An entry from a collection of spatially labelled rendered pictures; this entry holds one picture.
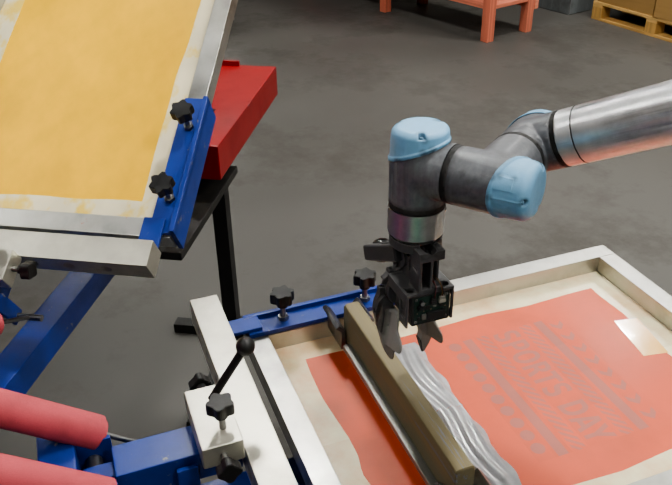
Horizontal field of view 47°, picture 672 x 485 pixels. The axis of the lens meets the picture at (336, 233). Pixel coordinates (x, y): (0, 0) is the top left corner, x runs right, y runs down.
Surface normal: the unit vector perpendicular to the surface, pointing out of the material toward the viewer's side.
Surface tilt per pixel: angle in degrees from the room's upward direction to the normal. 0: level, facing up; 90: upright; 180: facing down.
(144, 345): 0
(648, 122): 86
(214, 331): 0
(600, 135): 86
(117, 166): 32
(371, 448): 0
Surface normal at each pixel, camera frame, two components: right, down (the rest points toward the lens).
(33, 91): -0.10, -0.47
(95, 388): -0.01, -0.87
